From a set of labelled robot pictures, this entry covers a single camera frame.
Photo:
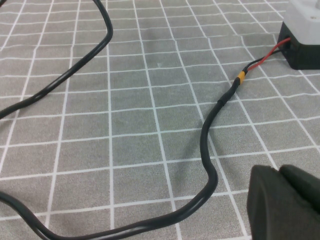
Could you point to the grey and black button box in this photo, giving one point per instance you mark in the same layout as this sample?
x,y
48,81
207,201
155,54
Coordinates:
x,y
305,30

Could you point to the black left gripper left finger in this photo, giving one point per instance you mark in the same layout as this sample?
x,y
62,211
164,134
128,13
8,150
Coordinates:
x,y
275,207

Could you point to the grey white-checked tablecloth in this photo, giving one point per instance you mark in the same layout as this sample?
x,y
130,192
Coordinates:
x,y
140,112

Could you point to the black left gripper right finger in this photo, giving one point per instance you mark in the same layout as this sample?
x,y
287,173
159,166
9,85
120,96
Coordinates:
x,y
305,185

